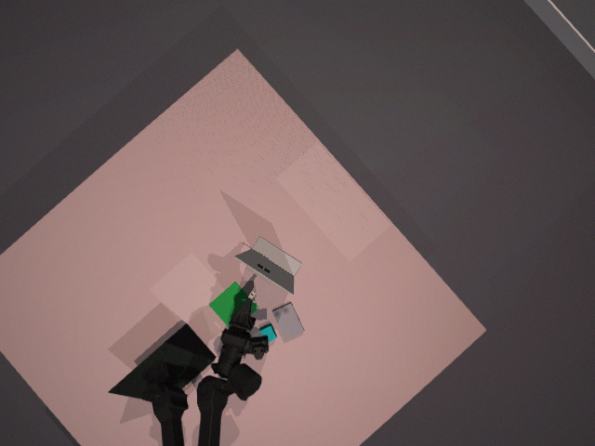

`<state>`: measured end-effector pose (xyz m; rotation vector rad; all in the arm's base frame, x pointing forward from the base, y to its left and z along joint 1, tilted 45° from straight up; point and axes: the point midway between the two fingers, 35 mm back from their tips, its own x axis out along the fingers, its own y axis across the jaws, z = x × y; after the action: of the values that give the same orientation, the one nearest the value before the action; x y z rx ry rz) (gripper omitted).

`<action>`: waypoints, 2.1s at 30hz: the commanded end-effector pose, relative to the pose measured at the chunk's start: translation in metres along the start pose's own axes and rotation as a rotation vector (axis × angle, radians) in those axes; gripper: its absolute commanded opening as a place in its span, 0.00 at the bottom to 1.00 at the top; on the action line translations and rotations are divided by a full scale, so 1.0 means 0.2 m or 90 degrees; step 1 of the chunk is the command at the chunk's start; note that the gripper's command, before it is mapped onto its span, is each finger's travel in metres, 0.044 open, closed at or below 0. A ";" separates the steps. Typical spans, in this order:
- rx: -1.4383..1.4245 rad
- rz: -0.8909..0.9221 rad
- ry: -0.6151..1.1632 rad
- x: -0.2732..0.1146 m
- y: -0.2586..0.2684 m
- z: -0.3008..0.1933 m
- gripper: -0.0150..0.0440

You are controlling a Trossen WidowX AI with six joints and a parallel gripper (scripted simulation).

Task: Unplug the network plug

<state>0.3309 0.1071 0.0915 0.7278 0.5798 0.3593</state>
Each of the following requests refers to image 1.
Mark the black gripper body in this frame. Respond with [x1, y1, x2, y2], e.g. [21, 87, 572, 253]
[220, 326, 250, 360]

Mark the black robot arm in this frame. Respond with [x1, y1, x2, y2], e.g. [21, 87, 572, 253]
[141, 335, 269, 446]

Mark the teal cube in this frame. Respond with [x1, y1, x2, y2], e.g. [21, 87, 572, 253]
[259, 324, 277, 343]

